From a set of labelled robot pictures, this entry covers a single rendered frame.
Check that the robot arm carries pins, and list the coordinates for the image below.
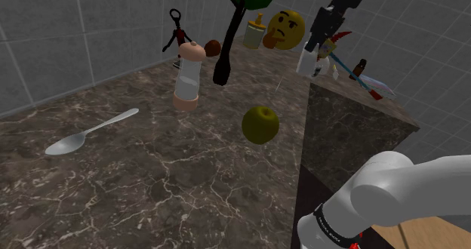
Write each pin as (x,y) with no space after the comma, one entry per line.
(386,189)

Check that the red curved thing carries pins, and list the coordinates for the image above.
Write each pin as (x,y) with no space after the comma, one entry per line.
(340,36)

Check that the small yellow box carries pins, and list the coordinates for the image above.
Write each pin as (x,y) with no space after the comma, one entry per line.
(327,49)

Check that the yellow thinking face figure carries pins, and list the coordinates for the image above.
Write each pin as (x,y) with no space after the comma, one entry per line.
(289,29)

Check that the small brown bottle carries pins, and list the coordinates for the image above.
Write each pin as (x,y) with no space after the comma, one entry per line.
(358,70)

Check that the blue stick with red end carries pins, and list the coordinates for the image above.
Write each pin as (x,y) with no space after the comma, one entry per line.
(349,71)

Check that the white cup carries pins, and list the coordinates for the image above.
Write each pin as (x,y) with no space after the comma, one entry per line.
(307,62)

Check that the small white bottle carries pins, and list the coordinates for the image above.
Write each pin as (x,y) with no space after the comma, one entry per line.
(335,73)

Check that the pale flat book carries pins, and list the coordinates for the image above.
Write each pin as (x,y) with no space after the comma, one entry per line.
(381,86)

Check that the yellowish pump bottle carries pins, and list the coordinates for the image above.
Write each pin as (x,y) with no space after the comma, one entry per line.
(254,35)

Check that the green tree figure black trunk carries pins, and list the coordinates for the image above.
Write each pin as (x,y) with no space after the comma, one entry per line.
(231,38)

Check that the brown ball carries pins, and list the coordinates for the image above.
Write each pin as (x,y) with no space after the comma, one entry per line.
(212,48)

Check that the green apple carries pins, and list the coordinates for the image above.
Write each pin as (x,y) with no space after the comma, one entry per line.
(259,125)

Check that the red and black corkscrew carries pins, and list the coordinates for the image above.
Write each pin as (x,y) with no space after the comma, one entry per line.
(179,35)

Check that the clear grinder with peach caps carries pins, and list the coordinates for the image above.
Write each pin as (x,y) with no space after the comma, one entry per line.
(188,75)

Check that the silver spoon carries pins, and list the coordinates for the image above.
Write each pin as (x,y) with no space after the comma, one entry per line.
(68,144)

